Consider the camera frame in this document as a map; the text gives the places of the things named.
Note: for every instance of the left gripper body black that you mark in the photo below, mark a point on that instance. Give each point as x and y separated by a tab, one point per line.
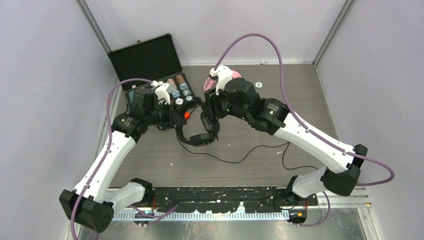
165	116

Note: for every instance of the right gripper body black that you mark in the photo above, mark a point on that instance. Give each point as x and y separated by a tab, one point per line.
220	105

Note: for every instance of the pink headphones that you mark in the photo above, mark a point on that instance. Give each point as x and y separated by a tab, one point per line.
210	83

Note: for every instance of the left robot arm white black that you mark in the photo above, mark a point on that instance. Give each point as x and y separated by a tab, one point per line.
90	204

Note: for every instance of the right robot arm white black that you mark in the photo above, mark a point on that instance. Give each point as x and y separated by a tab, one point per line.
340	172

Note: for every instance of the black poker chip case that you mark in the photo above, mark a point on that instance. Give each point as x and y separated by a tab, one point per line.
155	59

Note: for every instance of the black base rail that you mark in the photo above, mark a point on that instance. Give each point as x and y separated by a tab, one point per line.
220	200

